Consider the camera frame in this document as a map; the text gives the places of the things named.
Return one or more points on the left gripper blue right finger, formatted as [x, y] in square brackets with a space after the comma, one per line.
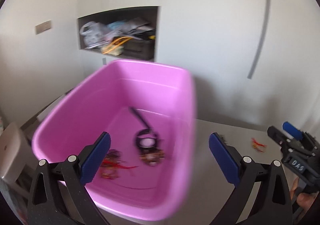
[227, 158]

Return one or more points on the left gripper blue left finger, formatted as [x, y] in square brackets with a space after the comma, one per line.
[92, 156]

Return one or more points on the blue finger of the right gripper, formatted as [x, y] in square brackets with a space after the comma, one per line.
[292, 130]

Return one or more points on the black wrist watch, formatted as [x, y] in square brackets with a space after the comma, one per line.
[146, 139]

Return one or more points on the person's right hand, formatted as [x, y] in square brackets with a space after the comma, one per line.
[304, 200]

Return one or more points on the white chair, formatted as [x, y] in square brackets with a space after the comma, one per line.
[16, 158]

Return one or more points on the pink plastic bin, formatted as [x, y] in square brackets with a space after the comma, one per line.
[149, 185]

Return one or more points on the black storage case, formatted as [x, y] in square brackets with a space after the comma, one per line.
[142, 47]

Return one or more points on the wall power socket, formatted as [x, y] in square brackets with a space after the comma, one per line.
[45, 26]

